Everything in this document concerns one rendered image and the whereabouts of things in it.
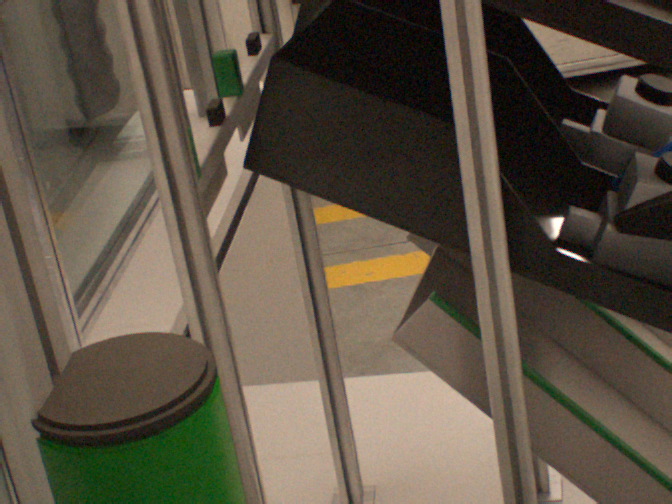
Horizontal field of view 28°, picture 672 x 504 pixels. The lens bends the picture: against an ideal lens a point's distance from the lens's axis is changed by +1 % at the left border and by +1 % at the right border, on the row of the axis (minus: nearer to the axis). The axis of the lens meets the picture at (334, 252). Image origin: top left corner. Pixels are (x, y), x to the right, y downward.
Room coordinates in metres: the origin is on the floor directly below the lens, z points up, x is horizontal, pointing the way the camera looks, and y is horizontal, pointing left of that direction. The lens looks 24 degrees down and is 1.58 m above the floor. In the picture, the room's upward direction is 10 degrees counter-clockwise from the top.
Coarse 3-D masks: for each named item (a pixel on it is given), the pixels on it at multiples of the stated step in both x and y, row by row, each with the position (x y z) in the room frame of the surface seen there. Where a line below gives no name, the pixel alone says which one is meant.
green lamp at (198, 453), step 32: (192, 416) 0.29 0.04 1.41; (224, 416) 0.30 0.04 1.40; (64, 448) 0.29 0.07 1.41; (96, 448) 0.28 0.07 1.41; (128, 448) 0.28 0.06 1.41; (160, 448) 0.28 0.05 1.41; (192, 448) 0.29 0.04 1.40; (224, 448) 0.30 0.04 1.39; (64, 480) 0.29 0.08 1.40; (96, 480) 0.28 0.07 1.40; (128, 480) 0.28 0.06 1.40; (160, 480) 0.28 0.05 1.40; (192, 480) 0.29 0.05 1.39; (224, 480) 0.30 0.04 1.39
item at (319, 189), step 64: (320, 64) 0.86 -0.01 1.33; (384, 64) 0.85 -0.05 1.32; (512, 64) 0.82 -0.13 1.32; (256, 128) 0.74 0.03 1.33; (320, 128) 0.73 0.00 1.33; (384, 128) 0.72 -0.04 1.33; (448, 128) 0.70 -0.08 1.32; (512, 128) 0.82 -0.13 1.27; (320, 192) 0.73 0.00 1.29; (384, 192) 0.72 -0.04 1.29; (448, 192) 0.70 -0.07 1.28; (512, 192) 0.69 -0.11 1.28; (576, 192) 0.80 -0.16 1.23; (512, 256) 0.69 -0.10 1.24; (576, 256) 0.68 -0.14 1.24; (640, 320) 0.67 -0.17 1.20
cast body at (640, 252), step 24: (648, 168) 0.73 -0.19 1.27; (624, 192) 0.73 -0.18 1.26; (648, 192) 0.70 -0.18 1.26; (576, 216) 0.73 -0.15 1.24; (600, 216) 0.74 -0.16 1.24; (576, 240) 0.73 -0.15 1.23; (600, 240) 0.71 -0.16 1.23; (624, 240) 0.71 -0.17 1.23; (648, 240) 0.71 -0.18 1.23; (624, 264) 0.71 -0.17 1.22; (648, 264) 0.71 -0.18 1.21
